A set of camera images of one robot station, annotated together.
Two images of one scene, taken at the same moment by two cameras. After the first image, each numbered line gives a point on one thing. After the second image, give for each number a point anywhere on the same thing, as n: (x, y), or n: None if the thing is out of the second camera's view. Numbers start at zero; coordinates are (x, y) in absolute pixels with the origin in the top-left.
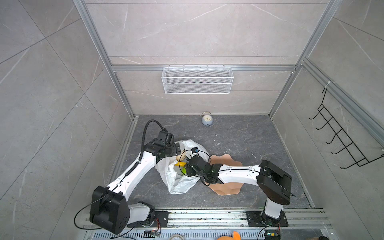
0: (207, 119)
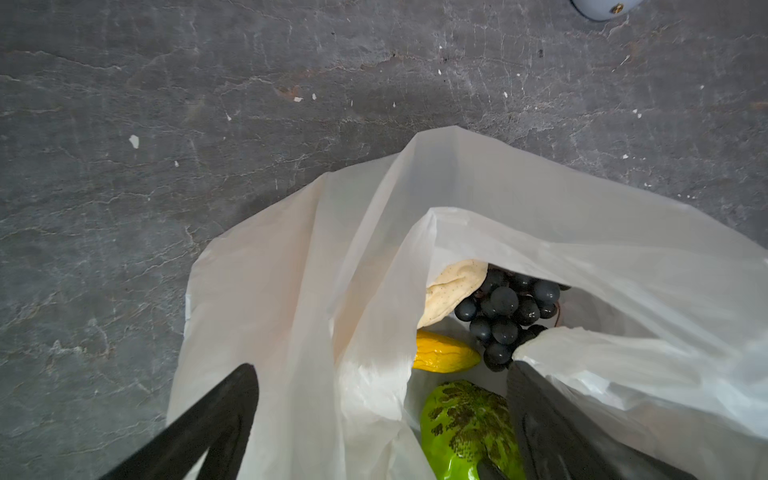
0: (605, 10)
